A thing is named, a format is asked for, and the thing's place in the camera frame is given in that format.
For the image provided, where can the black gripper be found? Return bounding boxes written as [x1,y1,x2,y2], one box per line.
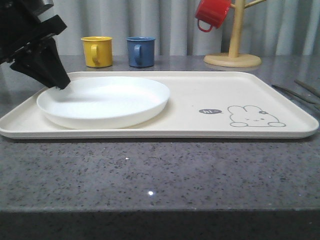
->
[0,0,71,90]

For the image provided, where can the white round plate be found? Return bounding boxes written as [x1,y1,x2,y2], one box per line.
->
[36,76,170,130]

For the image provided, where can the silver metal fork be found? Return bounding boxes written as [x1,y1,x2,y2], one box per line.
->
[271,84,320,111]

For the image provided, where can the silver metal chopstick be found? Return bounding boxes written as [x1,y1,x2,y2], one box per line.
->
[294,79,320,98]

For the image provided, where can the yellow enamel mug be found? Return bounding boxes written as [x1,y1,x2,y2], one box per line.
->
[81,36,113,68]

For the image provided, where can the blue enamel mug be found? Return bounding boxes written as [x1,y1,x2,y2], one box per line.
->
[126,36,156,68]

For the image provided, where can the cream rabbit serving tray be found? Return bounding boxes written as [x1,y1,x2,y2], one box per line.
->
[0,71,319,139]

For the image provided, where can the red enamel mug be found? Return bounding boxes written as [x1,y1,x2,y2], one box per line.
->
[195,0,232,33]

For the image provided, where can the wooden mug tree stand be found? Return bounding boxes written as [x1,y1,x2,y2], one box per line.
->
[203,0,265,68]

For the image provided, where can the grey pleated curtain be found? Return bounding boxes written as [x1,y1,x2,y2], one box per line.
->
[39,0,320,57]

